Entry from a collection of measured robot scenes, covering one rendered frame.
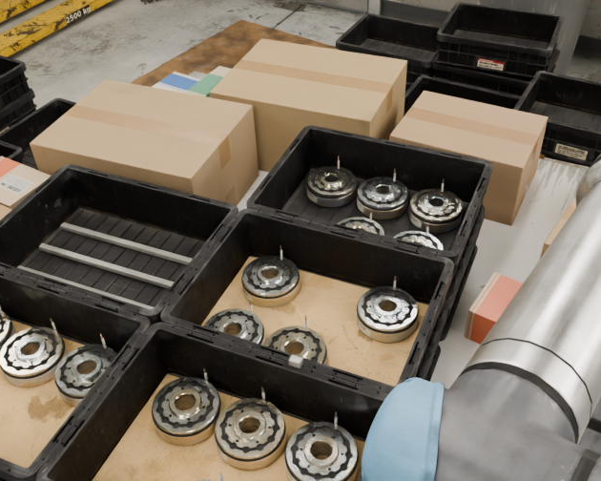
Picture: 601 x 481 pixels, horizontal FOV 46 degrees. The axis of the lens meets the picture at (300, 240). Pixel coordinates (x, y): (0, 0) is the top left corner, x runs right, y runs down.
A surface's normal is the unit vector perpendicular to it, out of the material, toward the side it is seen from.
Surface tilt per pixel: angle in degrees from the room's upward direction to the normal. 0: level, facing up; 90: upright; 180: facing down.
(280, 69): 0
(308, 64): 0
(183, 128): 0
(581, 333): 20
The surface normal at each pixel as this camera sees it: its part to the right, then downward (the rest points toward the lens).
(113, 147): -0.04, -0.75
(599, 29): -0.49, 0.59
